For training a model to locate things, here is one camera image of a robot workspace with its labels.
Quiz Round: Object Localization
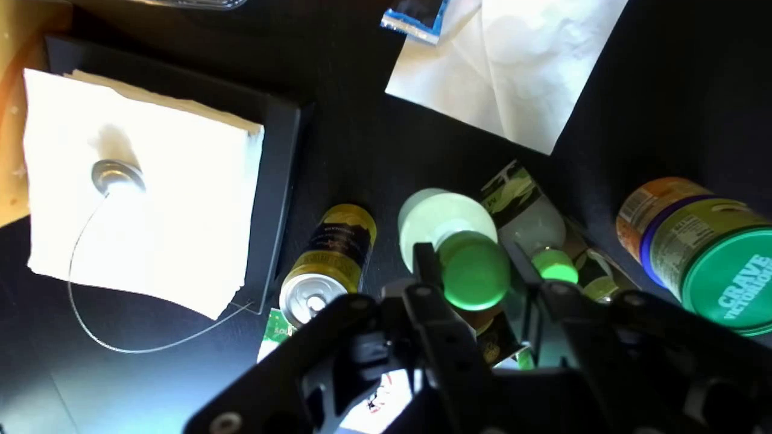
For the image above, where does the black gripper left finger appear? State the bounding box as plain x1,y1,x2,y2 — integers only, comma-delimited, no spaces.
183,239,502,434

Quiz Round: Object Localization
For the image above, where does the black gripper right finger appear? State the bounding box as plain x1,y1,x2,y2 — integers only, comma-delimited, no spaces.
511,244,772,434

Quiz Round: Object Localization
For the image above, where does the dark cardboard bottle crate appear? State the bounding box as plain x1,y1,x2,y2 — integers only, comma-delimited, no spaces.
474,156,646,373

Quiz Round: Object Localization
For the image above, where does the yellow black drink can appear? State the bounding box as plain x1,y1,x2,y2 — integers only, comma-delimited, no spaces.
277,200,381,330

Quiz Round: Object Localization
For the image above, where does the green white flat packet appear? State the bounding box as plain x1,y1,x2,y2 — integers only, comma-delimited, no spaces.
253,307,296,366

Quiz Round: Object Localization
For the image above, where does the black napkin holder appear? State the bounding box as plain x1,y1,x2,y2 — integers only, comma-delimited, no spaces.
44,32,303,319

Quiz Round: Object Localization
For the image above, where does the can with green lid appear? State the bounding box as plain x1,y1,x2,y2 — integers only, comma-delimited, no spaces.
612,176,772,341

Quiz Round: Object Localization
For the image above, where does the white plastic bag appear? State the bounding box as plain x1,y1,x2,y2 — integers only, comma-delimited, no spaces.
383,0,632,156

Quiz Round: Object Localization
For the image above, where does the blue snack packet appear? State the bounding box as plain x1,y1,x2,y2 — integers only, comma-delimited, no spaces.
378,0,453,45

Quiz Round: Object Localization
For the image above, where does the metal napkin weight wire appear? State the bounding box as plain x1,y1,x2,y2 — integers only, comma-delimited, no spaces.
66,156,255,356

